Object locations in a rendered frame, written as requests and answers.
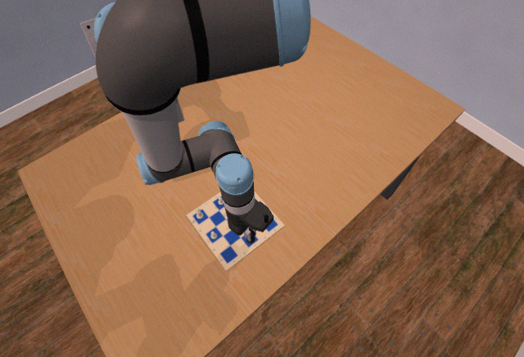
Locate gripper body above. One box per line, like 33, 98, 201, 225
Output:
224, 191, 273, 236

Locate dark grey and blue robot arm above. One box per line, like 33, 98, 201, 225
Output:
94, 0, 311, 208

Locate blue and white chessboard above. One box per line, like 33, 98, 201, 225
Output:
187, 192, 285, 271

